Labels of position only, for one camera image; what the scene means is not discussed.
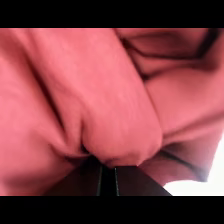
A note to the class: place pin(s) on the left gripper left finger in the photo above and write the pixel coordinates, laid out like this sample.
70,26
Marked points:
83,182

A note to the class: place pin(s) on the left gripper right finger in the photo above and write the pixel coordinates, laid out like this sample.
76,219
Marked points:
138,184

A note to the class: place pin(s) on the red garment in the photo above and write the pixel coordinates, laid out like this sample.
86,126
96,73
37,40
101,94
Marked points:
100,100

